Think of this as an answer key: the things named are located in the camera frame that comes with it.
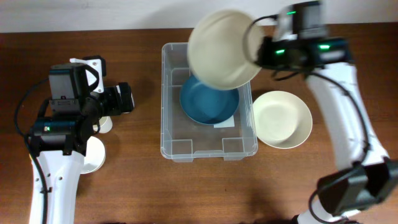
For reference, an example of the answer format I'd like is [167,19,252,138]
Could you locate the cream white plastic cup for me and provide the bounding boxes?
[93,116,113,134]

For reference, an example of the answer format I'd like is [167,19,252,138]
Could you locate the cream bowl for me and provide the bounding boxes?
[252,91,313,149]
[187,9,265,90]

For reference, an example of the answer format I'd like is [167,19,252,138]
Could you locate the dark blue bowl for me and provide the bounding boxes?
[180,75,239,125]

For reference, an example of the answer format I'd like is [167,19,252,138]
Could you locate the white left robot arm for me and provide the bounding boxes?
[24,82,134,223]

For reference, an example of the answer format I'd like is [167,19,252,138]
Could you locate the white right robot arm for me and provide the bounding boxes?
[254,1,397,223]

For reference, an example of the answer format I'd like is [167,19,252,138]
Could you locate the clear plastic storage container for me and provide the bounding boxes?
[160,42,258,162]

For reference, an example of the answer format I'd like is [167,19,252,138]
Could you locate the white label in container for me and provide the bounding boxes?
[214,116,234,128]

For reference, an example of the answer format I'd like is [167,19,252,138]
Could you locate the white small bowl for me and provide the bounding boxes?
[80,136,106,174]

